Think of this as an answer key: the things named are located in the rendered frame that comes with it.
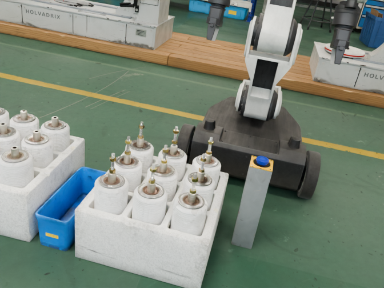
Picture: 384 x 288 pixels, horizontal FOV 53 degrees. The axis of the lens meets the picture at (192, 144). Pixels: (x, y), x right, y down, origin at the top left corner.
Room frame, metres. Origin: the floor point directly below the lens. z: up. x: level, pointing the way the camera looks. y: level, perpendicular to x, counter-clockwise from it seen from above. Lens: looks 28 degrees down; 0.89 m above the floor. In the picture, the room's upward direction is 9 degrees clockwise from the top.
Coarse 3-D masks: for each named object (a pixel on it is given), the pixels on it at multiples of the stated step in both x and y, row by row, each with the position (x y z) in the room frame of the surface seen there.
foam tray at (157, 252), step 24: (216, 192) 1.05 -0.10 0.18; (96, 216) 0.84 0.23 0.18; (120, 216) 0.86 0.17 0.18; (168, 216) 0.89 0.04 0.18; (216, 216) 0.92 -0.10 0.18; (96, 240) 0.84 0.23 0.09; (120, 240) 0.83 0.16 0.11; (144, 240) 0.82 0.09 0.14; (168, 240) 0.81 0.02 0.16; (192, 240) 0.80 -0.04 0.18; (120, 264) 0.83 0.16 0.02; (144, 264) 0.82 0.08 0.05; (168, 264) 0.81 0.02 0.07; (192, 264) 0.80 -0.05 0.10
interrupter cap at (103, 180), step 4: (104, 176) 0.93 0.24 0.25; (116, 176) 0.94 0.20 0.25; (120, 176) 0.95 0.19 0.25; (100, 180) 0.91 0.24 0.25; (104, 180) 0.91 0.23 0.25; (116, 180) 0.93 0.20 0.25; (120, 180) 0.93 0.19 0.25; (124, 180) 0.93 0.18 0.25; (100, 184) 0.89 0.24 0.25; (104, 184) 0.89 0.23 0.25; (108, 184) 0.90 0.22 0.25; (112, 184) 0.90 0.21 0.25; (116, 184) 0.90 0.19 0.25; (120, 184) 0.91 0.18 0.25; (124, 184) 0.91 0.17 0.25; (108, 188) 0.88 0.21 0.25; (112, 188) 0.88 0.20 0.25; (116, 188) 0.89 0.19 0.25
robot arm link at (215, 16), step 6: (210, 0) 1.60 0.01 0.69; (216, 0) 1.58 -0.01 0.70; (222, 0) 1.59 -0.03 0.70; (228, 0) 1.60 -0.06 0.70; (210, 6) 1.61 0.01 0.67; (216, 6) 1.59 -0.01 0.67; (222, 6) 1.60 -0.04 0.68; (228, 6) 1.61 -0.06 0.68; (210, 12) 1.58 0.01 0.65; (216, 12) 1.57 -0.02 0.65; (222, 12) 1.59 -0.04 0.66; (210, 18) 1.55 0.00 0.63; (216, 18) 1.55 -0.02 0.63; (222, 18) 1.63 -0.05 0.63; (216, 24) 1.55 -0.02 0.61
